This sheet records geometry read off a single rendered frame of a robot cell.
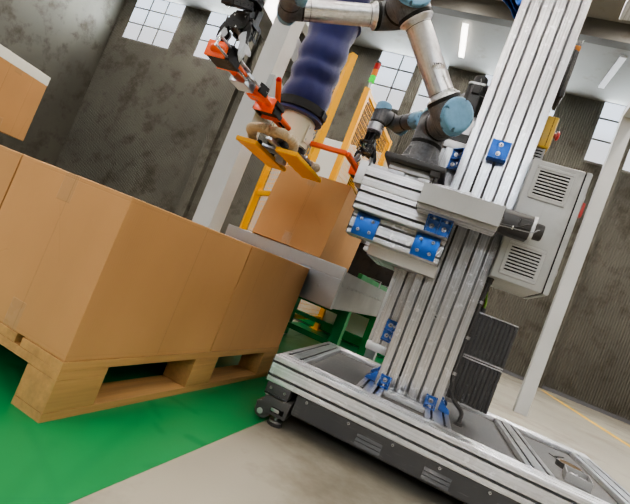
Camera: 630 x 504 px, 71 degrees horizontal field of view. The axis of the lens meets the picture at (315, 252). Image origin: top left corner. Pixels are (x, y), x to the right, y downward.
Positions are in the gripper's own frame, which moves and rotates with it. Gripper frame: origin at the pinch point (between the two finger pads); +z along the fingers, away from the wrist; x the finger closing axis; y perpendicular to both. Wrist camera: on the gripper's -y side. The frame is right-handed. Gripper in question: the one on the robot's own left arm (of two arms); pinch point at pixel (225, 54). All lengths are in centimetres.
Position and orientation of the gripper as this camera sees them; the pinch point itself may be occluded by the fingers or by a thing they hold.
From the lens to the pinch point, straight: 152.1
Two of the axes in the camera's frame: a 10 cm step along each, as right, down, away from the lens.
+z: -3.7, 9.3, -0.4
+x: -8.8, -3.4, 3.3
